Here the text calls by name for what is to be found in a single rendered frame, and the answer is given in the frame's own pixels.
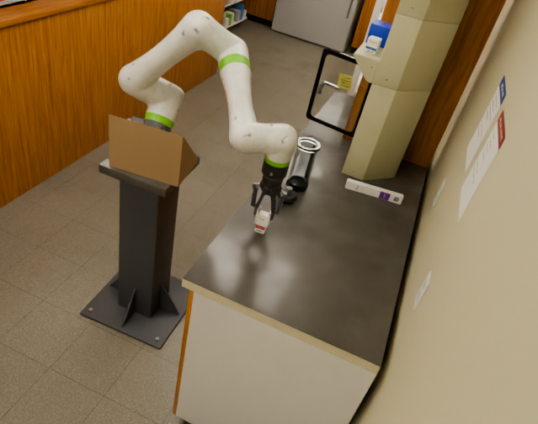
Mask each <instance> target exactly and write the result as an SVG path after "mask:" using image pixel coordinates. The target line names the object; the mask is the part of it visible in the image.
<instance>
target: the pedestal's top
mask: <svg viewBox="0 0 538 424"><path fill-rule="evenodd" d="M197 157H198V159H197V163H196V164H195V165H194V167H193V168H192V170H191V171H190V172H189V174H190V173H191V172H192V171H193V170H194V169H195V168H196V167H197V166H198V165H199V164H200V157H199V156H197ZM99 172H101V173H103V174H106V175H108V176H111V177H112V178H116V179H119V180H121V181H123V182H126V183H129V184H131V185H134V186H137V187H138V188H142V189H145V190H146V191H149V192H152V193H155V194H157V195H160V196H162V197H164V198H166V197H167V196H168V195H169V194H170V193H171V192H172V191H173V190H174V189H175V188H176V186H173V185H170V184H167V183H162V182H159V181H157V180H154V179H151V178H146V177H143V176H141V175H137V174H134V173H132V172H127V171H124V170H121V169H119V168H116V167H111V166H110V165H109V157H108V158H107V159H106V160H104V161H103V162H101V163H100V164H99ZM189 174H188V175H189ZM188 175H187V176H188ZM187 176H186V177H187Z"/></svg>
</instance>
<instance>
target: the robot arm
mask: <svg viewBox="0 0 538 424"><path fill-rule="evenodd" d="M197 50H203V51H204V52H206V53H208V54H209V55H211V56H212V57H214V58H215V59H216V60H217V61H218V66H219V70H220V78H221V81H222V85H223V87H224V91H225V95H226V102H227V108H228V115H229V141H230V144H231V146H232V147H233V149H235V150H236V151H238V152H241V153H265V156H264V163H263V166H262V173H263V177H262V181H261V182H260V183H257V182H256V181H255V182H254V183H253V195H252V200H251V206H253V207H254V212H253V214H254V215H256V216H255V221H254V224H256V221H257V218H258V213H259V211H260V209H261V206H259V205H260V204H261V202H262V200H263V198H264V195H268V196H270V199H271V210H270V212H269V216H268V220H267V224H266V228H268V226H269V222H270V221H271V220H273V218H274V215H278V214H279V213H280V210H281V207H282V204H283V202H284V199H285V197H286V195H287V194H288V193H287V192H284V191H283V190H282V187H281V185H282V182H283V179H284V178H285V177H286V175H287V172H288V168H289V165H290V159H291V157H292V154H293V152H294V150H295V148H296V146H297V144H298V135H297V133H296V130H295V129H294V128H293V127H292V126H290V125H288V124H284V123H280V124H263V123H258V122H257V120H256V114H255V110H254V106H253V95H252V72H251V69H250V60H249V54H248V47H247V45H246V43H245V42H244V41H243V40H242V39H241V38H239V37H237V36H236V35H234V34H233V33H231V32H230V31H228V30H227V29H225V28H224V27H223V26H221V25H220V24H219V23H218V22H217V21H215V20H214V19H213V18H212V17H211V16H210V15H209V14H208V13H207V12H205V11H202V10H193V11H191V12H189V13H187V14H186V15H185V16H184V17H183V19H182V20H181V21H180V22H179V23H178V25H177V26H176V27H175V28H174V29H173V30H172V31H171V32H170V33H169V34H168V35H167V36H166V37H165V38H164V39H163V40H162V41H161V42H159V43H158V44H157V45H156V46H154V47H153V48H152V49H151V50H149V51H148V52H147V53H146V54H144V55H143V56H141V57H139V58H138V59H136V60H134V61H133V62H131V63H129V64H127V65H126V66H124V67H123V68H122V69H121V70H120V73H119V76H118V81H119V85H120V87H121V89H122V90H123V91H124V92H125V93H127V94H129V95H131V96H132V97H134V98H136V99H138V100H140V101H142V102H143V103H145V104H146V105H147V110H146V113H145V119H141V118H137V117H135V116H132V118H129V119H128V120H131V121H134V122H137V123H140V124H143V125H148V126H151V127H153V128H157V129H160V130H165V131H167V132H170V133H171V129H172V128H173V126H174V124H175V121H176V119H177V117H178V112H179V110H180V108H181V105H182V102H183V100H184V91H183V90H182V89H181V88H180V87H178V86H177V85H175V84H173V83H171V82H169V81H167V80H165V79H164V78H162V77H161V76H162V75H163V74H164V73H165V72H167V71H168V70H169V69H170V68H171V67H173V66H174V65H176V64H177V63H178V62H180V61H181V60H183V59H184V58H185V57H187V56H189V55H190V54H192V53H194V52H195V51H197ZM259 186H260V188H261V189H262V194H261V196H260V198H259V200H258V202H257V203H256V198H257V192H258V187H259ZM278 193H280V197H281V198H280V202H279V205H278V208H277V209H276V195H277V194H278Z"/></svg>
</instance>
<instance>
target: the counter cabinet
mask: <svg viewBox="0 0 538 424"><path fill-rule="evenodd" d="M376 375H377V374H375V373H373V372H371V371H369V370H367V369H365V368H362V367H360V366H358V365H356V364H354V363H351V362H349V361H347V360H345V359H342V358H340V357H338V356H335V355H333V354H331V353H330V352H326V351H324V350H322V349H321V348H318V347H315V346H313V345H312V344H309V343H307V342H304V341H302V340H300V339H298V338H296V337H293V336H291V335H289V334H287V333H285V332H282V331H280V330H278V329H275V328H273V327H272V326H269V325H266V324H264V323H263V322H261V321H257V320H255V319H254V318H252V317H249V316H247V315H244V314H242V313H240V312H238V311H236V310H233V309H231V308H229V307H227V306H224V305H222V304H220V303H218V302H215V301H214V300H212V299H208V298H206V297H205V296H203V295H201V294H197V293H195V292H194V291H191V290H190V291H189V298H188V304H187V310H186V316H185V323H184V334H183V341H182V347H181V353H180V359H179V366H178V377H177V383H176V390H175V396H174V403H173V414H174V415H176V416H177V417H179V418H181V419H183V420H184V424H349V422H350V421H351V419H352V417H353V415H354V413H355V412H356V410H357V409H358V407H359V405H360V403H361V401H362V400H363V398H364V397H365V394H366V392H367V391H368V389H369V388H370V385H371V384H372V382H373V380H374V378H375V377H376Z"/></svg>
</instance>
